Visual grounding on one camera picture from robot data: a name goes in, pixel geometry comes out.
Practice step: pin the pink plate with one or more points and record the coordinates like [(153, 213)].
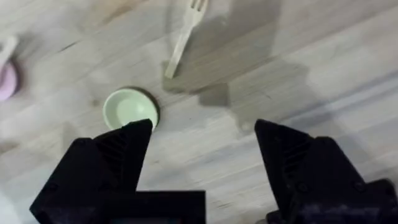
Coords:
[(7, 81)]

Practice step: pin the pale wooden utensil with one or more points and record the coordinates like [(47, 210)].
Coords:
[(7, 49)]

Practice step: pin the pale wooden fork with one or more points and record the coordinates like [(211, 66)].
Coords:
[(186, 34)]

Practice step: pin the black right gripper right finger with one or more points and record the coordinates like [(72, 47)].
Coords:
[(314, 174)]

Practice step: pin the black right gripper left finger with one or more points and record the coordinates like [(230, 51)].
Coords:
[(102, 168)]

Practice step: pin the pale green round container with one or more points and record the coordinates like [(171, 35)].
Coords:
[(127, 108)]

